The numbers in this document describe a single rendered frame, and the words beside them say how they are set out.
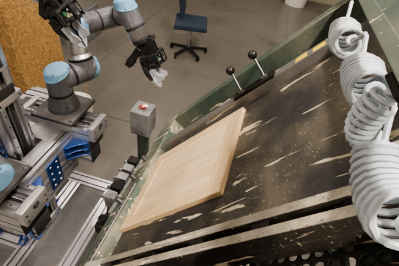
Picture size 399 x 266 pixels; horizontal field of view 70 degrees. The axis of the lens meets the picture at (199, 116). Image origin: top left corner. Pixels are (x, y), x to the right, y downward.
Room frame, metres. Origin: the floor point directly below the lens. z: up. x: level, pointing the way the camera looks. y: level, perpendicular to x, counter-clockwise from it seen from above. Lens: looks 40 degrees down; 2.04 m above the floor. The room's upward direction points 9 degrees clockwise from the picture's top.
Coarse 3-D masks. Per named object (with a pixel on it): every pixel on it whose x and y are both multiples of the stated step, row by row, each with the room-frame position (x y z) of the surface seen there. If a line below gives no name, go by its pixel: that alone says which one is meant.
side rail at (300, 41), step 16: (352, 0) 1.17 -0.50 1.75; (320, 16) 1.22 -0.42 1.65; (336, 16) 1.18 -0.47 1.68; (352, 16) 1.17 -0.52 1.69; (304, 32) 1.19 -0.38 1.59; (320, 32) 1.18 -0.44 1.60; (272, 48) 1.26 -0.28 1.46; (288, 48) 1.20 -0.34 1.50; (304, 48) 1.19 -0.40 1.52; (272, 64) 1.21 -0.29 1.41; (240, 80) 1.23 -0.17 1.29; (208, 96) 1.26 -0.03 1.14; (224, 96) 1.24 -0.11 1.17; (192, 112) 1.27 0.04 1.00; (208, 112) 1.25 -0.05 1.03
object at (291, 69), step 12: (312, 48) 0.99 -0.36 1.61; (324, 48) 0.95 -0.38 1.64; (300, 60) 0.96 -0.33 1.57; (312, 60) 0.95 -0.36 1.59; (276, 72) 1.00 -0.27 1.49; (288, 72) 0.96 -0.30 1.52; (264, 84) 0.97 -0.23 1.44; (276, 84) 0.97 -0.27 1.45; (252, 96) 0.98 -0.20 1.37; (216, 108) 1.05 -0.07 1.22; (228, 108) 1.00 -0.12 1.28; (204, 120) 1.01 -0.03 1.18; (216, 120) 1.00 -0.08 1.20; (180, 132) 1.06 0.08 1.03; (192, 132) 1.02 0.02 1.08; (168, 144) 1.04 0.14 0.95
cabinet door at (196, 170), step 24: (240, 120) 0.86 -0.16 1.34; (192, 144) 0.90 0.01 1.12; (216, 144) 0.78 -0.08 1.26; (168, 168) 0.83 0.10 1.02; (192, 168) 0.72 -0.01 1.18; (216, 168) 0.63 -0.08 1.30; (144, 192) 0.74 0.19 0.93; (168, 192) 0.65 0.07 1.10; (192, 192) 0.57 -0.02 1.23; (216, 192) 0.51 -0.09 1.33; (144, 216) 0.58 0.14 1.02
